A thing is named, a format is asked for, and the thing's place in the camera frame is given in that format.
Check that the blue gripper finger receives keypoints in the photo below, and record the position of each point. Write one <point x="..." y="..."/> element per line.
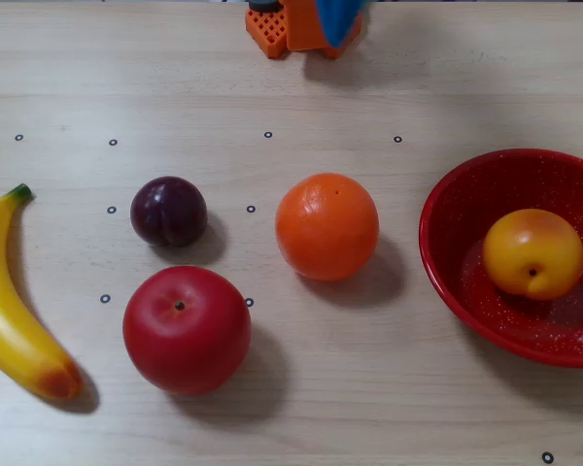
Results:
<point x="337" y="19"/>

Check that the yellow orange toy peach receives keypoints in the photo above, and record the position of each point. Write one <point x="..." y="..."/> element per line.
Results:
<point x="532" y="252"/>

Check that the orange robot base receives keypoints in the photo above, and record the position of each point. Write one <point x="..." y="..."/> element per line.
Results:
<point x="267" y="31"/>

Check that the red speckled bowl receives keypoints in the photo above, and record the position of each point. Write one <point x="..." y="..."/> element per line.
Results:
<point x="447" y="233"/>

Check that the orange toy orange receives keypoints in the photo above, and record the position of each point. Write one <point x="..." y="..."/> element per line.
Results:
<point x="326" y="228"/>

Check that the dark purple toy plum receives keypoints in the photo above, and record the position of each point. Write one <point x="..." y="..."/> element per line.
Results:
<point x="167" y="211"/>

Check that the red toy apple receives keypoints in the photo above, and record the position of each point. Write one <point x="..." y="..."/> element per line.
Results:
<point x="187" y="335"/>

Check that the yellow toy banana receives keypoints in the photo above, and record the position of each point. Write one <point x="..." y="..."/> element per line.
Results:
<point x="5" y="315"/>

